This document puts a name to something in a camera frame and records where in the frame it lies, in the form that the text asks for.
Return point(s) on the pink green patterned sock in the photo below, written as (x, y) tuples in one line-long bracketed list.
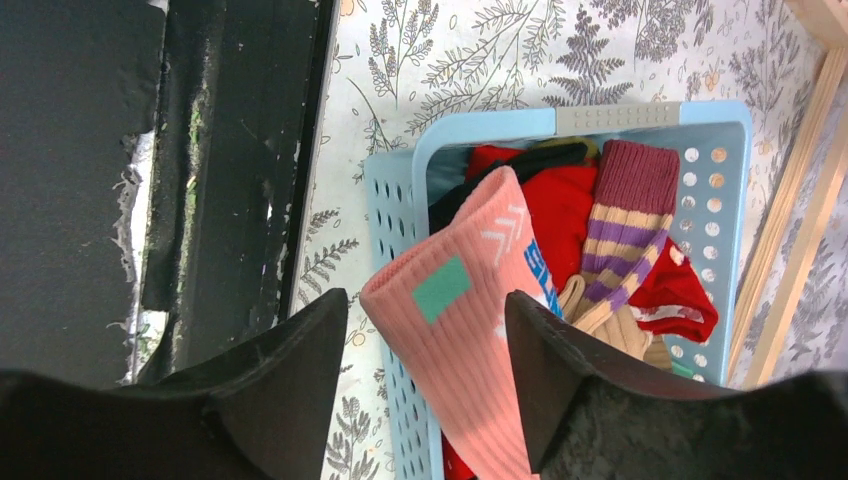
[(440, 308)]

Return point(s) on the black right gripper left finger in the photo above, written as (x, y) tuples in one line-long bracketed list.
[(261, 410)]

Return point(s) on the red sock in basket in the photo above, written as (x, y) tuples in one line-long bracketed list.
[(557, 183)]

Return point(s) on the maroon purple striped sock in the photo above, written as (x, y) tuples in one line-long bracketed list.
[(629, 223)]

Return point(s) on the tan beige sock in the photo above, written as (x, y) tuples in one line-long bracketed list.
[(620, 330)]

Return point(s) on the red snowflake sock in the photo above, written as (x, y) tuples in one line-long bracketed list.
[(672, 301)]

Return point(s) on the blue plastic sock basket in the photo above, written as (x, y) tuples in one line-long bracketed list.
[(712, 139)]

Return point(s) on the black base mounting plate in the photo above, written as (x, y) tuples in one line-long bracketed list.
[(154, 167)]

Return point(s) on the wooden clothes rack frame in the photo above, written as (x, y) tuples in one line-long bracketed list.
[(827, 22)]

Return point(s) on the floral table mat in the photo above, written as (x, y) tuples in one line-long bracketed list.
[(397, 66)]

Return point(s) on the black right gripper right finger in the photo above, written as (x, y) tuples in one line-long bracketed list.
[(590, 411)]

